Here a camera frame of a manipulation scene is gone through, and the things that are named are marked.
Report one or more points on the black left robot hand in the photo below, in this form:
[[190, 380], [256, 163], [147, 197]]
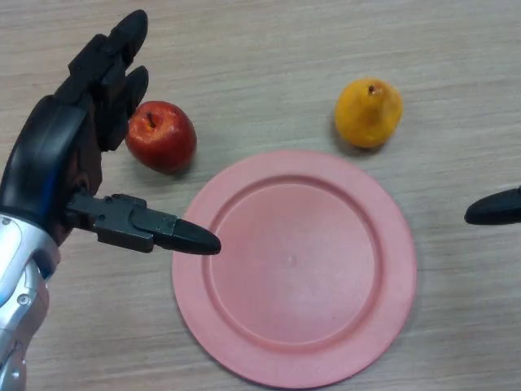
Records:
[[53, 134]]

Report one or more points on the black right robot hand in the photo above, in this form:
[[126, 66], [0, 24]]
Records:
[[494, 207]]

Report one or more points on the red apple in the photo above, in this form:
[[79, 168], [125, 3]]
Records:
[[163, 136]]

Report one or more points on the pink round plate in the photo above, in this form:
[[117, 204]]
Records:
[[294, 269]]

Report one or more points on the yellow pear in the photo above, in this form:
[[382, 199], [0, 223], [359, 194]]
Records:
[[368, 114]]

